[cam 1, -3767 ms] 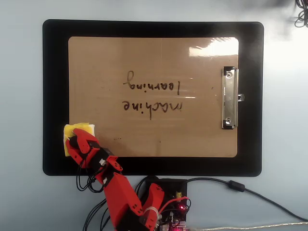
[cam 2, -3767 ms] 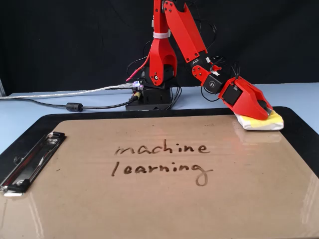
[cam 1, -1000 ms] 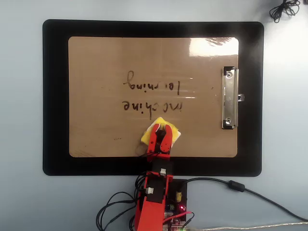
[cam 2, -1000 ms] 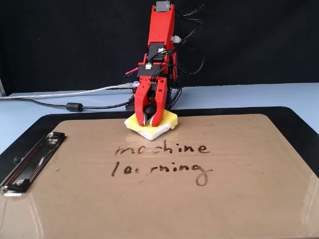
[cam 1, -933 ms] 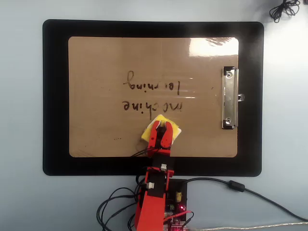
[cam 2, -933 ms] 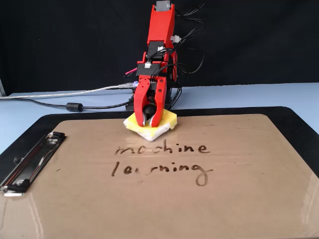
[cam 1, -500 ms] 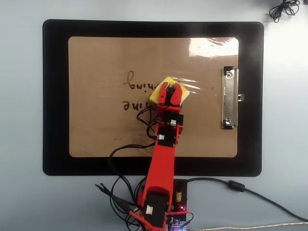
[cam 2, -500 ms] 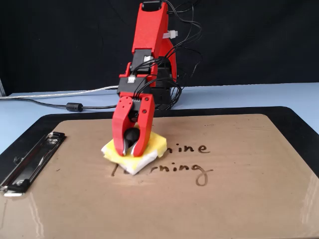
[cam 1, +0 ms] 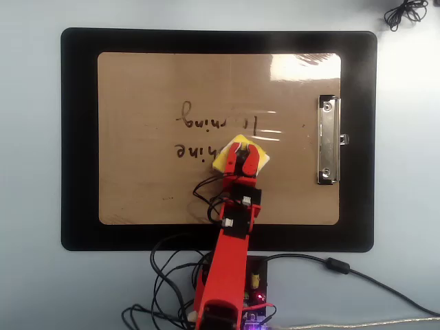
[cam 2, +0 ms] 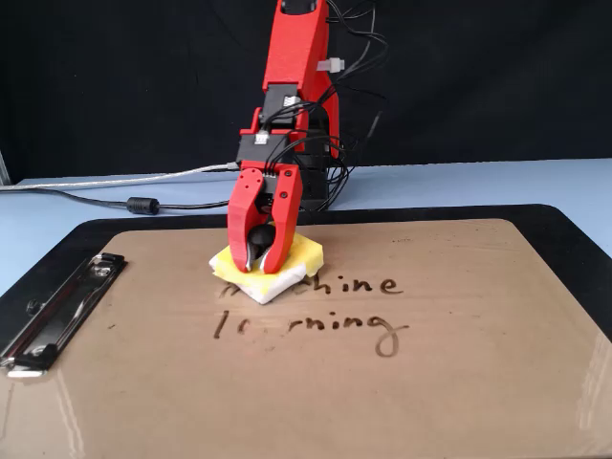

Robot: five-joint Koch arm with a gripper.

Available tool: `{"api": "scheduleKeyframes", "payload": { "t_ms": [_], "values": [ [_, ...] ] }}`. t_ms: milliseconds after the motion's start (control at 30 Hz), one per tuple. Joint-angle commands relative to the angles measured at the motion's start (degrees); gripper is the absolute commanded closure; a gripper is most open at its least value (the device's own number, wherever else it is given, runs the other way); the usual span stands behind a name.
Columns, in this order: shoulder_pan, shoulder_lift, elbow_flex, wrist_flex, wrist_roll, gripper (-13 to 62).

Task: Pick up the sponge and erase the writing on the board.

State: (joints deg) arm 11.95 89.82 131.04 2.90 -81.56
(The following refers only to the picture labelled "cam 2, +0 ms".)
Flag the black backdrop cloth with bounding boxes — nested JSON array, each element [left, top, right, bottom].
[[0, 0, 612, 186]]

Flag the brown glossy clipboard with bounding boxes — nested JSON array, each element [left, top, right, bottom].
[[0, 218, 612, 459]]

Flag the black power cable with ferrite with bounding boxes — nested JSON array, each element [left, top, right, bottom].
[[28, 187, 231, 217]]

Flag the silver braided USB cable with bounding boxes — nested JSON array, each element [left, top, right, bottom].
[[0, 162, 241, 193]]

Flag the silver metal clipboard clip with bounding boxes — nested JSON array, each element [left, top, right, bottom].
[[0, 252, 128, 380]]

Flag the thin black servo wires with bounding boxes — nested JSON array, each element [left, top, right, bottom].
[[265, 0, 392, 212]]

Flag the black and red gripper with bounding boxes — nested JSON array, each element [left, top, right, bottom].
[[226, 131, 304, 275]]

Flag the yellow white sponge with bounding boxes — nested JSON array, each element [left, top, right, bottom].
[[208, 223, 326, 307]]

